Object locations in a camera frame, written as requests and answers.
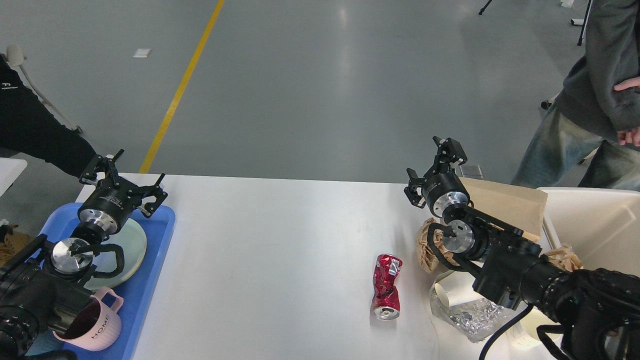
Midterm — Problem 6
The white plastic bin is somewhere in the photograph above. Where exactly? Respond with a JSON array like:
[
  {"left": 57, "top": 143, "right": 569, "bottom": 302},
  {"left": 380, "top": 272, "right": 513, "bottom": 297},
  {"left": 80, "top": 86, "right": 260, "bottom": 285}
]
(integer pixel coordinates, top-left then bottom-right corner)
[{"left": 540, "top": 187, "right": 640, "bottom": 276}]

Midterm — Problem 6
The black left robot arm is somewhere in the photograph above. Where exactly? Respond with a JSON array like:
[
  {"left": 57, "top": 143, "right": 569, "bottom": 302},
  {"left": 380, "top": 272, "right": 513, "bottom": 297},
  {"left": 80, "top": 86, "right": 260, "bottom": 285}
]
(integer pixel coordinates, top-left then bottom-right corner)
[{"left": 1, "top": 149, "right": 168, "bottom": 360}]

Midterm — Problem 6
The black tripod stand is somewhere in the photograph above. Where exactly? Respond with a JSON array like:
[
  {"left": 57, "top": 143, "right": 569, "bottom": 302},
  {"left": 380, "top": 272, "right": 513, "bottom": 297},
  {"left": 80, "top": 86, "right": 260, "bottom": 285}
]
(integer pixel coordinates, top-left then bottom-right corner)
[{"left": 571, "top": 0, "right": 592, "bottom": 47}]

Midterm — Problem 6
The white office chair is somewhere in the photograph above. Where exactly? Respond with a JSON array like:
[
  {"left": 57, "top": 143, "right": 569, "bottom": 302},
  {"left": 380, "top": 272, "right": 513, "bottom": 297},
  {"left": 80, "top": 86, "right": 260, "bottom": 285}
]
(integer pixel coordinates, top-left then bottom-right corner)
[{"left": 540, "top": 92, "right": 560, "bottom": 110}]

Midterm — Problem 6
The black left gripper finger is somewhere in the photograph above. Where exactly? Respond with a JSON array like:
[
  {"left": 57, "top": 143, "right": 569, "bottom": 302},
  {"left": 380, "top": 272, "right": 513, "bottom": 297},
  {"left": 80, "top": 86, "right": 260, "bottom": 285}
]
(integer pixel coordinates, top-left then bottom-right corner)
[
  {"left": 132, "top": 173, "right": 169, "bottom": 219},
  {"left": 78, "top": 149, "right": 125, "bottom": 190}
]

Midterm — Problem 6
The white paper cup lower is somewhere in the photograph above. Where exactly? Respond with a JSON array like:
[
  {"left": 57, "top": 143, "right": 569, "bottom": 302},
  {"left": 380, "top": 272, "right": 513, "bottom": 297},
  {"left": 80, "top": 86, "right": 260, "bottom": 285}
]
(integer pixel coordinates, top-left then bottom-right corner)
[{"left": 519, "top": 307, "right": 560, "bottom": 343}]

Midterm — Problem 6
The crushed red soda can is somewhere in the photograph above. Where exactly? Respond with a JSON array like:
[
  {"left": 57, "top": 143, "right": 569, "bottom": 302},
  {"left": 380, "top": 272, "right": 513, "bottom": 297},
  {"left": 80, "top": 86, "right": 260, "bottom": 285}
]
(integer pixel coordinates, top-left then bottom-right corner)
[{"left": 371, "top": 253, "right": 403, "bottom": 321}]

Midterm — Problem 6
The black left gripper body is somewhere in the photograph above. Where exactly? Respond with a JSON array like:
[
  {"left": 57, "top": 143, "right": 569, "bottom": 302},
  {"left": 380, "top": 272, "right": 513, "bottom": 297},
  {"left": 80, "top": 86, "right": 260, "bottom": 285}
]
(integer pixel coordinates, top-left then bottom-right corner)
[{"left": 77, "top": 181, "right": 142, "bottom": 236}]

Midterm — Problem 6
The white paper cup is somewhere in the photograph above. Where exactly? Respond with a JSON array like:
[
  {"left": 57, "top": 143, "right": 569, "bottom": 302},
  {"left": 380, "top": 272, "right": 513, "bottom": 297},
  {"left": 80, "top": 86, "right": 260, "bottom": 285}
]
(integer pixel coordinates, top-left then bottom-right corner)
[
  {"left": 434, "top": 276, "right": 483, "bottom": 307},
  {"left": 519, "top": 307, "right": 560, "bottom": 343}
]

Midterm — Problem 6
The blue plastic tray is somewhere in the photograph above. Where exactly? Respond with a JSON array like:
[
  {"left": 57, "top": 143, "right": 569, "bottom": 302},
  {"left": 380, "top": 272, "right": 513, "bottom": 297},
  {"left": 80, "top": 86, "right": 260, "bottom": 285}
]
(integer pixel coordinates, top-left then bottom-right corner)
[{"left": 28, "top": 205, "right": 176, "bottom": 360}]

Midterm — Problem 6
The pink mug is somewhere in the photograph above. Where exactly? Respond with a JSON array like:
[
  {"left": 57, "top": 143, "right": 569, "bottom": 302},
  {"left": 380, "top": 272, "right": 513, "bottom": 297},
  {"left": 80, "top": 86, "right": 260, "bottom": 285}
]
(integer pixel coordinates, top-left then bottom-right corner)
[{"left": 52, "top": 287, "right": 124, "bottom": 352}]

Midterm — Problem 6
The person in grey hoodie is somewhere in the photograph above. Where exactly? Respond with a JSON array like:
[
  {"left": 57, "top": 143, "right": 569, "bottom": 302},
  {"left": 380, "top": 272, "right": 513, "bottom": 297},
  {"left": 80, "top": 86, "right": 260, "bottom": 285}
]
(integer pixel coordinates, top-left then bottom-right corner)
[{"left": 511, "top": 0, "right": 640, "bottom": 191}]

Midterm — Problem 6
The person in black clothes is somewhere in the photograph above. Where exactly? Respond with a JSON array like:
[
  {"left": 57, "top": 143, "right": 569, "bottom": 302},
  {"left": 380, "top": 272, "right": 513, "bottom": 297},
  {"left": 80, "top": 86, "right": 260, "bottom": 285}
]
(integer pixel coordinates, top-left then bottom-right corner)
[{"left": 0, "top": 59, "right": 97, "bottom": 178}]

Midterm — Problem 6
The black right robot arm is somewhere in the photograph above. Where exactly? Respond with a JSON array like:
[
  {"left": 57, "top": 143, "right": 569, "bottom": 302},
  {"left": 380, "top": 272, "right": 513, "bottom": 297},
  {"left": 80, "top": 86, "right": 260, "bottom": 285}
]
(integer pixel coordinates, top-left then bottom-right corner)
[{"left": 404, "top": 136, "right": 640, "bottom": 360}]

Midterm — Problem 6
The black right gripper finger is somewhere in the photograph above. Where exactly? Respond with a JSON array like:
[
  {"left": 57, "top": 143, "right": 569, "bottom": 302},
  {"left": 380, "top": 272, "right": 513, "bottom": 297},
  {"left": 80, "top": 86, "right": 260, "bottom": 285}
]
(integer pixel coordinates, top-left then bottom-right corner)
[
  {"left": 404, "top": 168, "right": 426, "bottom": 208},
  {"left": 432, "top": 136, "right": 468, "bottom": 174}
]

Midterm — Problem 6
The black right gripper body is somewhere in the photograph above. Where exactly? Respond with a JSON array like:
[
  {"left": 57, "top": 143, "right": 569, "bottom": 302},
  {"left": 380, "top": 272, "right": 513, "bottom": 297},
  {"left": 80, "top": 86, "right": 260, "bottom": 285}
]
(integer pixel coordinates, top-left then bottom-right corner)
[{"left": 422, "top": 172, "right": 470, "bottom": 218}]

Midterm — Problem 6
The brown paper bag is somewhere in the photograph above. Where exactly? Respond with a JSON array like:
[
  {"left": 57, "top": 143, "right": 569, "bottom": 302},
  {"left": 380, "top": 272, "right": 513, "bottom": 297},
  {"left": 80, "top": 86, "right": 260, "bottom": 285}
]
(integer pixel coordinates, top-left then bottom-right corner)
[{"left": 460, "top": 177, "right": 548, "bottom": 242}]

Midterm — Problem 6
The light green plate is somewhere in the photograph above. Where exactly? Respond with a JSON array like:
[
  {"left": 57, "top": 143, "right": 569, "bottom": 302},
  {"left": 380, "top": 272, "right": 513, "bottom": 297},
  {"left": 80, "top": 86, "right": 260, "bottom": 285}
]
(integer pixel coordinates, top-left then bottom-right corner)
[{"left": 84, "top": 218, "right": 147, "bottom": 291}]

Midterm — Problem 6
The crumpled clear plastic wrap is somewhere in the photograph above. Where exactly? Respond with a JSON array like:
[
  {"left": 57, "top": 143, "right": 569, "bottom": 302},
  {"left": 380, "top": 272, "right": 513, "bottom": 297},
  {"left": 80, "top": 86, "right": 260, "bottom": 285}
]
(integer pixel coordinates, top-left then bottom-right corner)
[{"left": 429, "top": 270, "right": 517, "bottom": 343}]

